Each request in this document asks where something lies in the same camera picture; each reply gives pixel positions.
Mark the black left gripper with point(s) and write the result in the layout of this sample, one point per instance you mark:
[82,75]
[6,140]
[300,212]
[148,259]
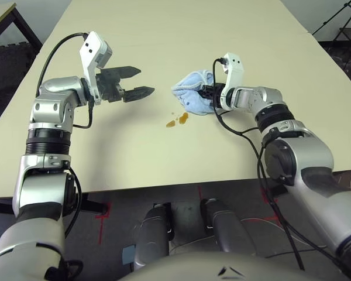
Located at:
[108,85]

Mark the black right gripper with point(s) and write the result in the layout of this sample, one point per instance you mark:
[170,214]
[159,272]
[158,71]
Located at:
[212,92]

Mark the light blue terry rag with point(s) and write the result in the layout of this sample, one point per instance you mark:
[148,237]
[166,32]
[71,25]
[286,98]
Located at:
[190,90]

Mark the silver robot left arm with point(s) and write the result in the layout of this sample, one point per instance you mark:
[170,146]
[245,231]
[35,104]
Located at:
[46,140]

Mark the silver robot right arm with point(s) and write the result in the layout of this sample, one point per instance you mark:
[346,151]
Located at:
[307,158]

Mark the elongated brown liquid puddle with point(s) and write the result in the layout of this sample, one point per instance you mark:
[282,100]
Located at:
[183,118]

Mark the black table foot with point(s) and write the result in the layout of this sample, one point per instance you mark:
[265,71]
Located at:
[93,203]
[278,188]

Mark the black foam floor mat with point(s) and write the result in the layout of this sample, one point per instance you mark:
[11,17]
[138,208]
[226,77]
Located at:
[8,73]

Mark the black framed side table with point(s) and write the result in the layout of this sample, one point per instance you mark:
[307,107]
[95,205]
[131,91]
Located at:
[20,23]

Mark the grey robot right leg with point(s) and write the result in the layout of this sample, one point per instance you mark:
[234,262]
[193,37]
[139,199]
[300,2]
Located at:
[226,231]

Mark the grey robot leg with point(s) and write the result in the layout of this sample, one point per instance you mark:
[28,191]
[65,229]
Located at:
[152,237]
[226,231]

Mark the grey robot left leg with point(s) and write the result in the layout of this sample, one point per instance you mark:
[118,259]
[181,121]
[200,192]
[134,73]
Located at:
[152,237]

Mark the black tripod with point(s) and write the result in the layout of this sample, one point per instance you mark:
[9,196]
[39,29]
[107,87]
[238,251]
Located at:
[345,14]

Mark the blue floor tape patch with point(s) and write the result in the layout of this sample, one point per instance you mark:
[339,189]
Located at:
[129,255]

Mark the beige robot torso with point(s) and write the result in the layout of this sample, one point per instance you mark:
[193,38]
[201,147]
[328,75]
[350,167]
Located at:
[222,267]

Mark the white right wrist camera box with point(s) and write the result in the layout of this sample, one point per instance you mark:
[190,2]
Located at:
[233,73]

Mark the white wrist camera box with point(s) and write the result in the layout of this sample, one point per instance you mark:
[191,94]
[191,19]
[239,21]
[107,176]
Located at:
[93,52]
[233,73]

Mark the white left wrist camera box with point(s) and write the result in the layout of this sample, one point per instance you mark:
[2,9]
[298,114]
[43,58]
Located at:
[93,52]

